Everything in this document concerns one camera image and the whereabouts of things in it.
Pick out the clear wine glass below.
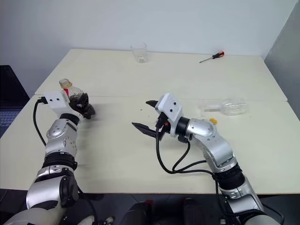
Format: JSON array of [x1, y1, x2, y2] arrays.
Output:
[[203, 97, 247, 116]]

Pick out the black laptop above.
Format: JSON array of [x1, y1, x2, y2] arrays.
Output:
[[0, 65, 31, 139]]

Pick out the dark rounded shape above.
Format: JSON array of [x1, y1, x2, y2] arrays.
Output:
[[181, 198, 205, 225], [126, 202, 153, 225]]

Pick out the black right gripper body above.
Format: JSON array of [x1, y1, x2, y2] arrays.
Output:
[[154, 112, 170, 142]]

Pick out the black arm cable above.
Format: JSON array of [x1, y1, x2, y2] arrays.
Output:
[[155, 124, 235, 214], [33, 96, 99, 225]]

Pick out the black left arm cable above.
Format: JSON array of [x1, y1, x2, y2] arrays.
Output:
[[33, 96, 99, 225]]

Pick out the clear glass tumbler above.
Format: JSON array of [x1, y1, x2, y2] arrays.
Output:
[[130, 42, 149, 64]]

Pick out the cola bottle with yellow cap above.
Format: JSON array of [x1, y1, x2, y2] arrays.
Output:
[[58, 78, 96, 119]]

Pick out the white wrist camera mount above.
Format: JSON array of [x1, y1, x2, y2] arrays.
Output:
[[155, 92, 184, 138], [44, 90, 83, 120]]

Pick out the orange and black screwdriver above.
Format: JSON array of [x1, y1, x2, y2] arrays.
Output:
[[199, 50, 225, 64]]

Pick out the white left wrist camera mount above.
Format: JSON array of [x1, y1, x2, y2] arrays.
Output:
[[44, 90, 83, 120]]

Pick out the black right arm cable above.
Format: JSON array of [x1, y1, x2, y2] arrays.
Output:
[[155, 124, 235, 214]]

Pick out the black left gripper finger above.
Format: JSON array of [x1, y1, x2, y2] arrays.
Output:
[[82, 105, 97, 119], [77, 93, 90, 107]]

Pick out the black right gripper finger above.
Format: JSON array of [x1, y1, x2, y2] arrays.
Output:
[[131, 121, 158, 139], [145, 99, 160, 109]]

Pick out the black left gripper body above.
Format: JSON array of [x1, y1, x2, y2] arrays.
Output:
[[70, 102, 83, 116]]

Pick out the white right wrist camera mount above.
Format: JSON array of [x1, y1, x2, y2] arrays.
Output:
[[155, 92, 184, 138]]

